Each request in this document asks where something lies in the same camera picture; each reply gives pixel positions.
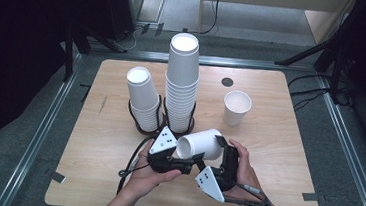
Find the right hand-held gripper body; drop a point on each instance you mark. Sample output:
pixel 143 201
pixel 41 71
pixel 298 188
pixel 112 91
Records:
pixel 210 184

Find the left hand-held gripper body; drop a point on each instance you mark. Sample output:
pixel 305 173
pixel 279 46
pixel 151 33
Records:
pixel 164 141

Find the white paper cup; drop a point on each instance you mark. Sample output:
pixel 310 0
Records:
pixel 202 145
pixel 235 112

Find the tall stack of paper cups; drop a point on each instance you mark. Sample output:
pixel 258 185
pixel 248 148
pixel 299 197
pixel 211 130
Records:
pixel 181 82

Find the person's right hand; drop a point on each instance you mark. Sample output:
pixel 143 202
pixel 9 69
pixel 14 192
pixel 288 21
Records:
pixel 248 175

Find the person's left hand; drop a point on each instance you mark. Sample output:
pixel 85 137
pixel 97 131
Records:
pixel 145 181

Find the short stack of paper cups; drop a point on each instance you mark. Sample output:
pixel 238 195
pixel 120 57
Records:
pixel 141 92

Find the black round table grommet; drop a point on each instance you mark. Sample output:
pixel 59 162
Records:
pixel 227 82

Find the grey tape piece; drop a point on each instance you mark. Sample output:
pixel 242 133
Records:
pixel 310 196
pixel 57 177

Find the black metal stand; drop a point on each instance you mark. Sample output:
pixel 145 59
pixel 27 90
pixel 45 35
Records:
pixel 70 53

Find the black cabinet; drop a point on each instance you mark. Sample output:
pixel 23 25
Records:
pixel 119 3

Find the black tripod stand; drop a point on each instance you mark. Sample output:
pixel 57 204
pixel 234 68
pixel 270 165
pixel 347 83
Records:
pixel 330 42

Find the light wooden furniture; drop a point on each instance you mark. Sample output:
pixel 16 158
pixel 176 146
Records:
pixel 318 24

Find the dark curtain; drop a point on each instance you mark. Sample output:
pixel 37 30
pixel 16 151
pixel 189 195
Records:
pixel 15 51

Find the metal floor rail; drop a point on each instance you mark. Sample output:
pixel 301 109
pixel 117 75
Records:
pixel 350 154
pixel 241 63
pixel 39 137

